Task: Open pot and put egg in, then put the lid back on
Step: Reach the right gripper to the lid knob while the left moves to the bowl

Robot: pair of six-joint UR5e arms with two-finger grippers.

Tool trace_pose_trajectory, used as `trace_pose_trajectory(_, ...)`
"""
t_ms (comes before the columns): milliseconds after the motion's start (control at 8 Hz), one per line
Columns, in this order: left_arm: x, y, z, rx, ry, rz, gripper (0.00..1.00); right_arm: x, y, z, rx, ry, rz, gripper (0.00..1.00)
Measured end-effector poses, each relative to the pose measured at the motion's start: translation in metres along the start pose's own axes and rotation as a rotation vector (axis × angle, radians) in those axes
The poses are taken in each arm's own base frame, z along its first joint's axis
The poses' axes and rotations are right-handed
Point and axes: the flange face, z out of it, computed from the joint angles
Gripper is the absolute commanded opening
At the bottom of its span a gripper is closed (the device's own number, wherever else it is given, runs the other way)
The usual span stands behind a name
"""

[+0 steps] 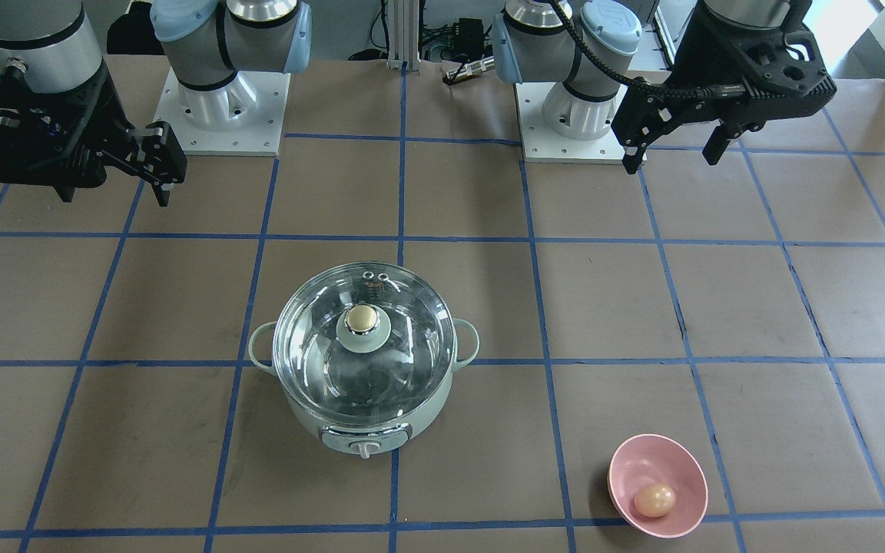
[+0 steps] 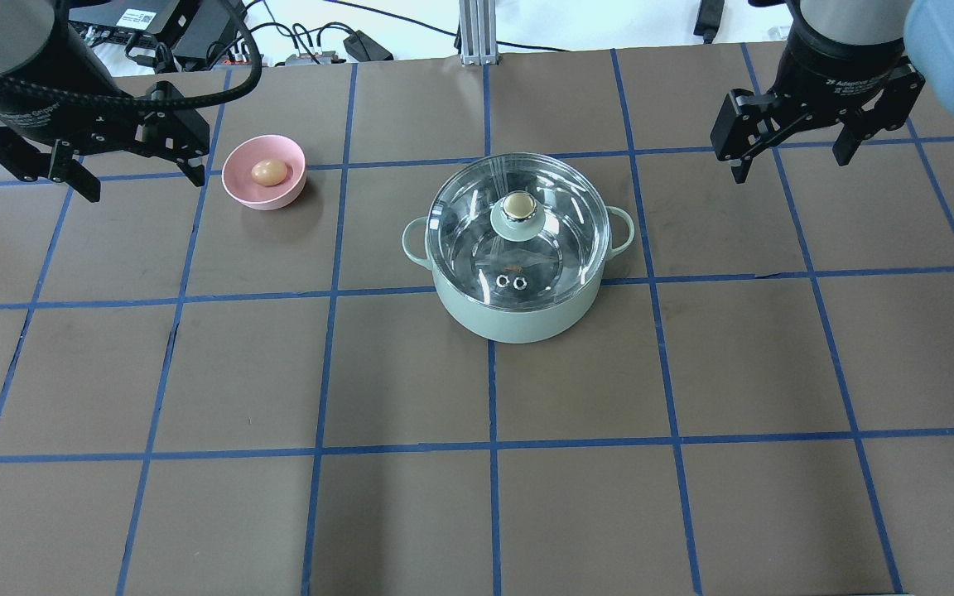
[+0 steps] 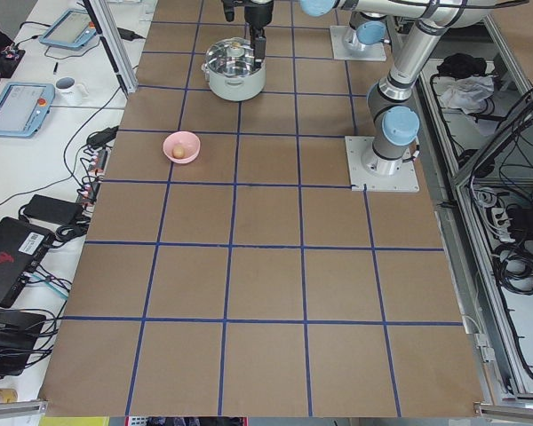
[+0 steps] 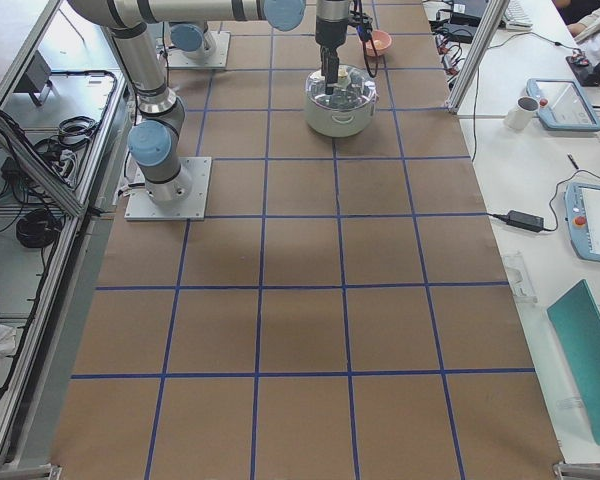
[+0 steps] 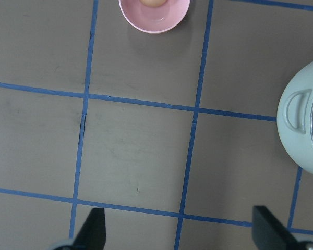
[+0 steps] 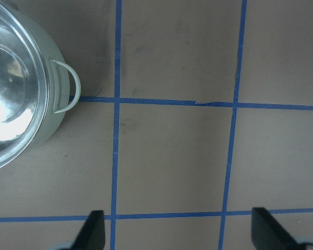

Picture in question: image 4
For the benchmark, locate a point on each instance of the black pen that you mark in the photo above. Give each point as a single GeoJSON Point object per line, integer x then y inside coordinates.
{"type": "Point", "coordinates": [573, 161]}

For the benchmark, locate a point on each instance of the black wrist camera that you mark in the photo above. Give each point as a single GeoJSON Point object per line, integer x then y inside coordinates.
{"type": "Point", "coordinates": [364, 27]}

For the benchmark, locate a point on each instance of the white steel cooking pot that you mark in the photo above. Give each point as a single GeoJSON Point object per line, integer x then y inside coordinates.
{"type": "Point", "coordinates": [337, 123]}

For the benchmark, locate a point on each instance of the pink bowl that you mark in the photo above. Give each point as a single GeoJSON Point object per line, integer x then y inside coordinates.
{"type": "Point", "coordinates": [379, 44]}

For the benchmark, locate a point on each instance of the white mug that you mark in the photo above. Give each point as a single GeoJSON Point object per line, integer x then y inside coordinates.
{"type": "Point", "coordinates": [521, 114]}

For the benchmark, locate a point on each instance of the near blue teach pendant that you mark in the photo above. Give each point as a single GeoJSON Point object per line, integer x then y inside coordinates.
{"type": "Point", "coordinates": [582, 202]}

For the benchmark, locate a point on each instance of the clear acrylic holder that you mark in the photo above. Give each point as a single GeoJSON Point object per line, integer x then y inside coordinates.
{"type": "Point", "coordinates": [519, 279]}

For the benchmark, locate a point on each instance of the aluminium frame post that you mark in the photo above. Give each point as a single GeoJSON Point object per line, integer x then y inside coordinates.
{"type": "Point", "coordinates": [484, 34]}

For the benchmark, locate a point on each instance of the black power adapter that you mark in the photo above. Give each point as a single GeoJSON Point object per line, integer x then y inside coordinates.
{"type": "Point", "coordinates": [525, 221]}

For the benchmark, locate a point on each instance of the glass pot lid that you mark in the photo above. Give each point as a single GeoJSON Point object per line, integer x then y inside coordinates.
{"type": "Point", "coordinates": [355, 91]}

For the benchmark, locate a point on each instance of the blue teach pendant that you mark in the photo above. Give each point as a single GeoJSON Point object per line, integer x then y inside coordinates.
{"type": "Point", "coordinates": [563, 105]}
{"type": "Point", "coordinates": [582, 202]}

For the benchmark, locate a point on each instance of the far blue teach pendant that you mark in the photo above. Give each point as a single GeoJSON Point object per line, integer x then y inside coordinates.
{"type": "Point", "coordinates": [563, 105]}

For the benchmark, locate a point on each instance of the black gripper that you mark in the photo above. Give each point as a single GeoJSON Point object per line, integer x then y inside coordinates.
{"type": "Point", "coordinates": [328, 33]}

